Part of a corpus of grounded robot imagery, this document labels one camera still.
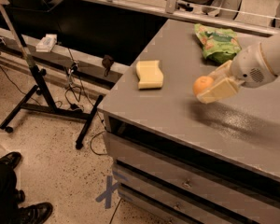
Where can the white box on ledge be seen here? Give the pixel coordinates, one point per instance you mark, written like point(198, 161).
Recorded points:
point(47, 43)

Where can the orange fruit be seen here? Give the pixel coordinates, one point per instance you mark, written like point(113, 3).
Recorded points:
point(201, 84)

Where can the yellow sponge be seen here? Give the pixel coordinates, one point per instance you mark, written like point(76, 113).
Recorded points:
point(149, 74)

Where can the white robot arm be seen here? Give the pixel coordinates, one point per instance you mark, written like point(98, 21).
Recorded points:
point(271, 49)

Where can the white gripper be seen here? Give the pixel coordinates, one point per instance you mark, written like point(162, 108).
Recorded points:
point(251, 65)

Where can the black shoe upper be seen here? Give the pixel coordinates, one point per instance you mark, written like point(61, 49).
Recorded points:
point(12, 159)

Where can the black shoe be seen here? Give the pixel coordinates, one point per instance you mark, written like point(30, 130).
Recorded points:
point(35, 214)
point(12, 159)

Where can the top drawer with handle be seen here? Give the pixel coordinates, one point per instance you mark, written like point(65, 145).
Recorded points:
point(194, 182)

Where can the green snack bag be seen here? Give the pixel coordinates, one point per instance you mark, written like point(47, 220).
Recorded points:
point(219, 45)

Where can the drawer with handle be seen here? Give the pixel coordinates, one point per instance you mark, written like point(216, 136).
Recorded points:
point(194, 182)
point(168, 204)

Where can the black rolling stand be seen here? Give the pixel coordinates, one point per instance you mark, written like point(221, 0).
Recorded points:
point(38, 98)

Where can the lower drawer with handle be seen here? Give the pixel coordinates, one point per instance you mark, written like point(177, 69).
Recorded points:
point(168, 204)

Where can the black shoe lower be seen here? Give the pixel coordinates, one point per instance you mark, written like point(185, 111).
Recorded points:
point(35, 214)

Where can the black trouser leg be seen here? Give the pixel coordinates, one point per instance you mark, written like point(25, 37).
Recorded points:
point(9, 212)

